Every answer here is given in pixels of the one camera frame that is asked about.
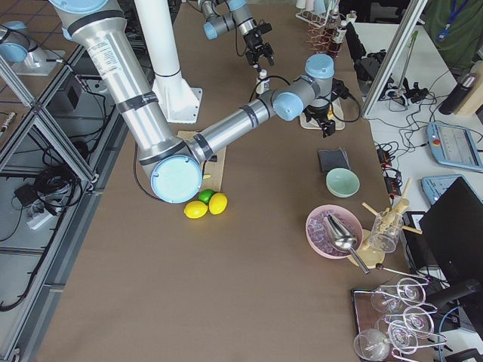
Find copper wire bottle rack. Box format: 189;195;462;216
306;16;337;59

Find black monitor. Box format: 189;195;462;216
420;177;482;283

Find tea bottle in rack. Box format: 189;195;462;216
333;20;348;51

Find yellow lemon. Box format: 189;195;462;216
183;201;208;219
208;192;228;215

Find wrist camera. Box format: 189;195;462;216
331;78;350;101

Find wooden cutting board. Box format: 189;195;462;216
198;148;226;192

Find cream serving tray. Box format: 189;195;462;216
299;100;345;130

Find wine glass rack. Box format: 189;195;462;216
351;270;447;361

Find mint green bowl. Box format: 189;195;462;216
326;168;360;198

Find black water bottle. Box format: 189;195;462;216
438;72;478;115

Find pink bowl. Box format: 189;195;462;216
305;204;363;259

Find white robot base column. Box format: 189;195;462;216
135;0;202;124

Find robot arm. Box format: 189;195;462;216
197;0;275;72
52;1;334;204

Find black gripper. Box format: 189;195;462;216
243;23;274;66
311;109;336;137

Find green lime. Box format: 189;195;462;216
198;189;216;204

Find tea bottle rack top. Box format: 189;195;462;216
325;7;340;54

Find clear glass on stand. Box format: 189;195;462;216
368;210;402;253

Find dark grey cloth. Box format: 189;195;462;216
318;148;351;173

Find blue teach pendant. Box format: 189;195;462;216
426;121;482;172
420;173;467;205

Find metal ice scoop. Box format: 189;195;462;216
325;214;370;275

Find wooden cup stand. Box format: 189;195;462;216
362;178;423;253

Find aluminium frame post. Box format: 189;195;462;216
361;0;427;118

